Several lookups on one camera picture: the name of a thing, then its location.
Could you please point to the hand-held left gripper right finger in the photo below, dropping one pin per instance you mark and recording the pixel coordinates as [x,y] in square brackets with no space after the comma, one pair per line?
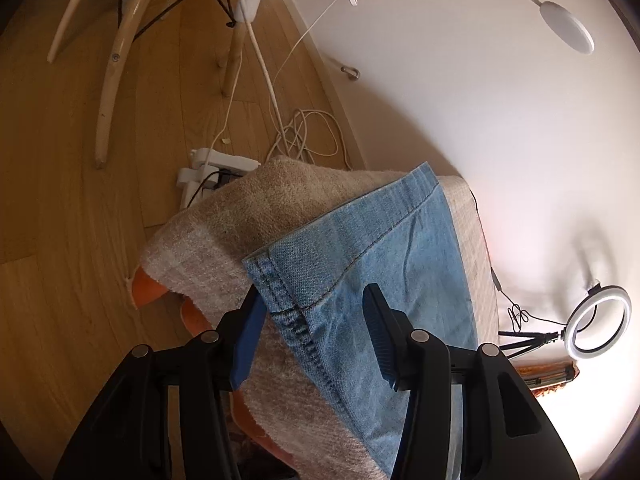
[382,345]

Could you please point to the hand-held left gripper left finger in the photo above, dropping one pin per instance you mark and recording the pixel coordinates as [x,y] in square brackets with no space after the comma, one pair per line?
[247,345]

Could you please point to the light blue denim pants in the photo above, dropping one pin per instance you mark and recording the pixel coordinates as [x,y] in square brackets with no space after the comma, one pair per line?
[390,240]

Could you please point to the beige plaid blanket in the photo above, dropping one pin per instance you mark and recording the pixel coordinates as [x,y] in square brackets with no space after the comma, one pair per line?
[215,240]

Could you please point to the black mini tripod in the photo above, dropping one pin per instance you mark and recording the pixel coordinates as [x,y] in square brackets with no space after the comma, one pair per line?
[530,342]

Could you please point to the folded metal tripod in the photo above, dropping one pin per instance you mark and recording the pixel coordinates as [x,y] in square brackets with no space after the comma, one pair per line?
[550,386]

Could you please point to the white power strip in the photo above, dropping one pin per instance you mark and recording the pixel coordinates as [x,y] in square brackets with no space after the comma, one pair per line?
[220,162]

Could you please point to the metal door stopper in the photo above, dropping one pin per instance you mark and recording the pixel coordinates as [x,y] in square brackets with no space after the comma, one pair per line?
[351,72]

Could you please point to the blue chair with wooden legs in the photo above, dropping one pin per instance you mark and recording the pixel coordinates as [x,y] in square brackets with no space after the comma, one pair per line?
[125,35]

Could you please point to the white clip lamp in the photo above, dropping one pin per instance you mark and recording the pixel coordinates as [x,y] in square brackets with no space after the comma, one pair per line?
[565,27]

